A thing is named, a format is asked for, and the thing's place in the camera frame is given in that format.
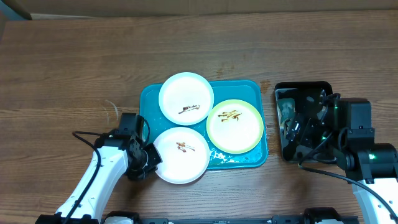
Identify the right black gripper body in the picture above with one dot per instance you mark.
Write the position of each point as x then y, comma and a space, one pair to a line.
313, 134

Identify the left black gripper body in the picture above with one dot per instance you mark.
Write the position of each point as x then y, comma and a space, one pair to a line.
148, 158

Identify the yellow green scrub sponge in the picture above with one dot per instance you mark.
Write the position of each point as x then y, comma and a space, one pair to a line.
286, 109

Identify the white plate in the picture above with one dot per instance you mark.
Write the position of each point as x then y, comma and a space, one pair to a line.
186, 98
185, 155

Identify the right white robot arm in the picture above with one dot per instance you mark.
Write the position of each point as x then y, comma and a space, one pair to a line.
341, 145

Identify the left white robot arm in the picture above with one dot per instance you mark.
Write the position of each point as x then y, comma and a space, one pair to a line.
113, 157

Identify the black soapy water tray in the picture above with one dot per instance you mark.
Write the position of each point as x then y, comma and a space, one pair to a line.
308, 99

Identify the teal plastic tray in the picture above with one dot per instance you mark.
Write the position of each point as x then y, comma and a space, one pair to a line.
246, 90

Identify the yellow-green rimmed plate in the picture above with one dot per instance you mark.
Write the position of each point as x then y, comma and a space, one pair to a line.
234, 126

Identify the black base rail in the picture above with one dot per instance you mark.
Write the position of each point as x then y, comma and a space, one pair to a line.
309, 216

